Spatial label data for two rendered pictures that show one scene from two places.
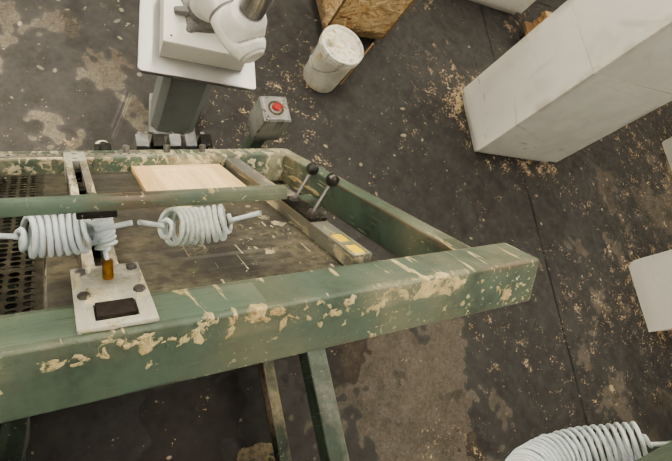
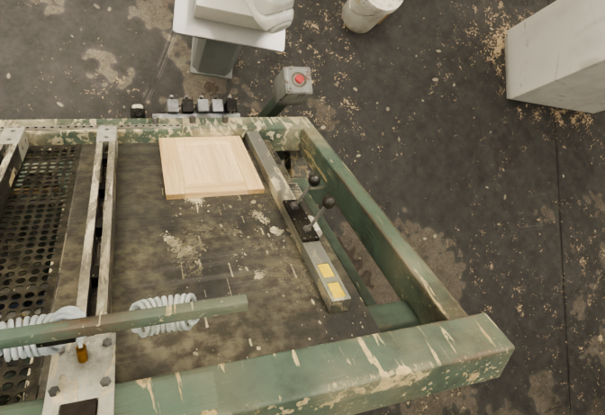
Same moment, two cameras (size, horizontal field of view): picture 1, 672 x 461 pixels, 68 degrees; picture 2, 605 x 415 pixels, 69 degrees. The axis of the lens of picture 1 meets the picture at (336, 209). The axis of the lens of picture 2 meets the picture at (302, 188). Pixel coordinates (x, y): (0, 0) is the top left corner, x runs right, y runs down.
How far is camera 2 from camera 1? 0.41 m
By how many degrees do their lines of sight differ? 15
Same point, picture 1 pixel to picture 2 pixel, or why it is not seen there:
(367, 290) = (321, 392)
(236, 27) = (263, 1)
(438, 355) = not seen: hidden behind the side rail
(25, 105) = (84, 44)
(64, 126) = (116, 65)
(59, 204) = (17, 340)
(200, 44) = (231, 8)
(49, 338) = not seen: outside the picture
